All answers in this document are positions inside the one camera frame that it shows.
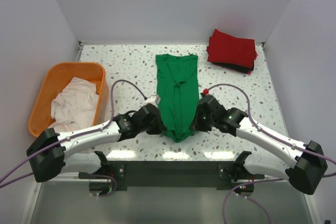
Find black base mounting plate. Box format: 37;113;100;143
78;159;266;192

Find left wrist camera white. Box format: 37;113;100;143
143;94;161;107

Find folded red t shirt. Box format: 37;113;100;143
206;29;258;68

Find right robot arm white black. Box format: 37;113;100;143
190;95;328;195

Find orange plastic basket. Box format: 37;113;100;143
28;62;109;137

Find white t shirt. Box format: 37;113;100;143
49;77;99;133

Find aluminium rail frame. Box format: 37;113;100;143
23;179;322;223

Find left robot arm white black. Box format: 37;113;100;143
26;104;166;183

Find folded black t shirt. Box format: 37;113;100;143
213;62;254;74

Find green t shirt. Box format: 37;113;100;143
155;54;199;143

